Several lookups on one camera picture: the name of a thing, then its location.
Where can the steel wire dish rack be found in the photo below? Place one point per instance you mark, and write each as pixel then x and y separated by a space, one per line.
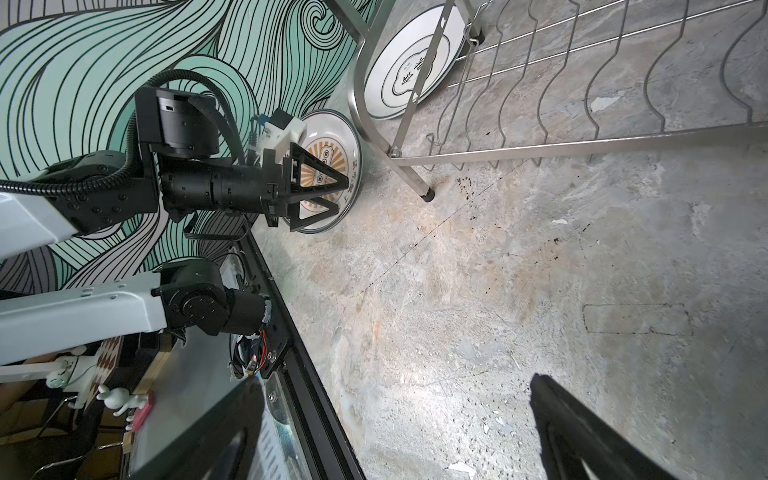
pixel 547 79

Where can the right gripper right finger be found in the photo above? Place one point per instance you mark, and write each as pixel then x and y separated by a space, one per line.
pixel 577 444

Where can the orange sunburst plate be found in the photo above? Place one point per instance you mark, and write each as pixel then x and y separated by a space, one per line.
pixel 332 139

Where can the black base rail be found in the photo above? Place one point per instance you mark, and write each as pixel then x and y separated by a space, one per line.
pixel 295 394

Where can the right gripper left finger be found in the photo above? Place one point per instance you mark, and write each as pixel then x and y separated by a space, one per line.
pixel 220 445

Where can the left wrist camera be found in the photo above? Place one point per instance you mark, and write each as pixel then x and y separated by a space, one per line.
pixel 276 132

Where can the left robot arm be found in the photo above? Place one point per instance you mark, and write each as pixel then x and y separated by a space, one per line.
pixel 95 219

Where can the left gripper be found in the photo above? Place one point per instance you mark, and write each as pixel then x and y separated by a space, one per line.
pixel 222 189

